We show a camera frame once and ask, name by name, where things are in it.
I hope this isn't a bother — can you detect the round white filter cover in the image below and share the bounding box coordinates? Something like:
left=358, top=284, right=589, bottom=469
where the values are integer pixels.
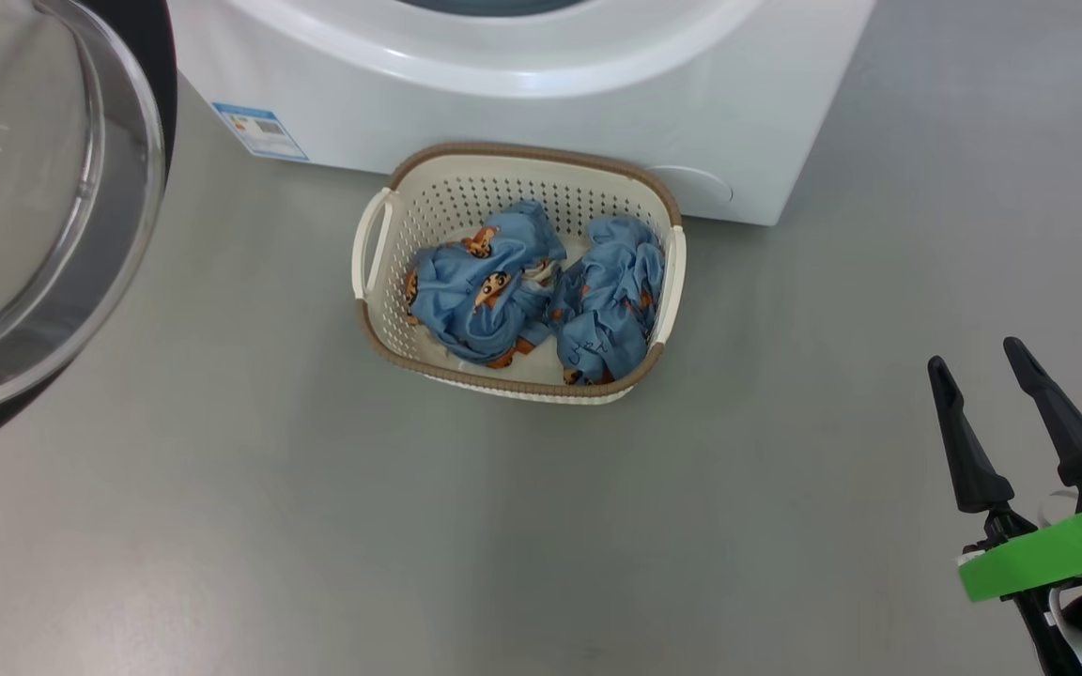
left=644, top=165, right=734, bottom=207

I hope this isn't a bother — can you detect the blue energy label sticker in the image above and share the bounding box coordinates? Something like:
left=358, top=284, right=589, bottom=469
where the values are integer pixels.
left=212, top=101, right=309, bottom=162

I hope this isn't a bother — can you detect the grey rubber door gasket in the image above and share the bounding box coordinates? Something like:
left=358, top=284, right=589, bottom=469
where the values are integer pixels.
left=395, top=0, right=589, bottom=18

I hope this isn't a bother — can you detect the round black glass washer door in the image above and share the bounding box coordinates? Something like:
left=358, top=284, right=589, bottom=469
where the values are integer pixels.
left=0, top=0, right=178, bottom=466

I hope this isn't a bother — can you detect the blue cartoon print garment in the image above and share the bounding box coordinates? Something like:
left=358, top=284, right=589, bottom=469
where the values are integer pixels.
left=550, top=216, right=666, bottom=386
left=405, top=200, right=567, bottom=369

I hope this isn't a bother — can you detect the cream perforated laundry basket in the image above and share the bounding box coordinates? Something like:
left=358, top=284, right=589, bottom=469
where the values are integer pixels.
left=351, top=142, right=688, bottom=405

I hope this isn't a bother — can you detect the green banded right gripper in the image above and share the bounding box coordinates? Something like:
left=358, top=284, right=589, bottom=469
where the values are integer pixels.
left=927, top=337, right=1082, bottom=676

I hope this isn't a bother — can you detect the white front-load washing machine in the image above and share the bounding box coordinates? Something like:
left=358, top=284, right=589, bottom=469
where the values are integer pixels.
left=165, top=0, right=877, bottom=226

